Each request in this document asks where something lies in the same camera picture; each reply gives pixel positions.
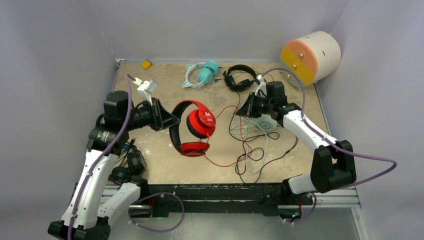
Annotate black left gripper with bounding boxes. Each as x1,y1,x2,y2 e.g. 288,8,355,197
121,97,181,132

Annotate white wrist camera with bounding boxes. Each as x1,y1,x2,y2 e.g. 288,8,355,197
133,77,158,105
254,74,267,98

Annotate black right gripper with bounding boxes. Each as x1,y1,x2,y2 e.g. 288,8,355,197
236,92,274,119

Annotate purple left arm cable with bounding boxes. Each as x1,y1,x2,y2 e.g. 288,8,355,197
67,73,137,240

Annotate red headphones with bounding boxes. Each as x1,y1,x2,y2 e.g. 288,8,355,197
169,100,217,158

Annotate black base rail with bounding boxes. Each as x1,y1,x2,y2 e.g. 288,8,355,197
137,182,313,219

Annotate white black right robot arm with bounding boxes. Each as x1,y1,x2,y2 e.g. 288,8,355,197
236,81,357,204

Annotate teal cat ear headphones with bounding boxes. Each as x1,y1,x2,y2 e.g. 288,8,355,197
181,60,220,90

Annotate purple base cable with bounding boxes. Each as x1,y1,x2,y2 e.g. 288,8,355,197
128,192,186,233

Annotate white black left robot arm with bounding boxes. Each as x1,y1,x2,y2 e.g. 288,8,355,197
47,90,180,240

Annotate small black headphones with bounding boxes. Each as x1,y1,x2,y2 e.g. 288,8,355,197
209,64,259,107

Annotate round pastel drawer box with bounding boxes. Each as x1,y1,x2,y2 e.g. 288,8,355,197
280,31,342,89

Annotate black blue gaming headphones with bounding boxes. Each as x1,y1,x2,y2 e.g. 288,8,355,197
108,138,147,186

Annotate mint green headphones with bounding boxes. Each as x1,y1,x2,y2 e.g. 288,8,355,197
228,114,281,176

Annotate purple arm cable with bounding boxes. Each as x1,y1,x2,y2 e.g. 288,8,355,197
67,73,137,240
259,67,398,191

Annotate small yellow block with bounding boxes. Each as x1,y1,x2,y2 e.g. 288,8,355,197
140,60,153,70

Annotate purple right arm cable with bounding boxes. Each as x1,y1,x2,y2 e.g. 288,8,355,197
259,67,398,191

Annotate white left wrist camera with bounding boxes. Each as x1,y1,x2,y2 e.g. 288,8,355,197
133,77,158,105

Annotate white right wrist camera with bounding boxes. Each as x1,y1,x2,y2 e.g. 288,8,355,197
254,74,267,98

